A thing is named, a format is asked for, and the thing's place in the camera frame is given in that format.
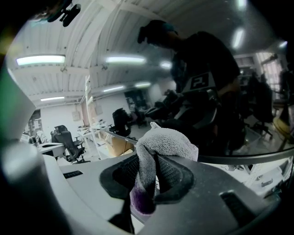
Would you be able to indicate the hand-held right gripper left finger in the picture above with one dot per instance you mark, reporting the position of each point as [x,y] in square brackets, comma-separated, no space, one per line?
[87,183]

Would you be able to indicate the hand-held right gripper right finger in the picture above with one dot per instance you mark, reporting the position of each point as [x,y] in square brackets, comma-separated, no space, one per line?
[206,195]

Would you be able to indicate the grey cloth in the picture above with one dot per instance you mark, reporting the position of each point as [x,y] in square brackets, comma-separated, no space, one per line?
[160,142]

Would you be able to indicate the black office chair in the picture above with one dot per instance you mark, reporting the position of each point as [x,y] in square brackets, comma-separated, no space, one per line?
[69,142]

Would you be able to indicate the white desk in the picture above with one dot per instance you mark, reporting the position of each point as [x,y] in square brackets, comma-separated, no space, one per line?
[92,135]

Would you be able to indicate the white metal shelf rack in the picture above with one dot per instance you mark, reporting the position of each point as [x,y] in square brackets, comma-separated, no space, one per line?
[261,176]

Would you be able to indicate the ceiling tube light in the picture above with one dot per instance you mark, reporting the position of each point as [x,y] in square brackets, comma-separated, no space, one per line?
[52,99]
[40,60]

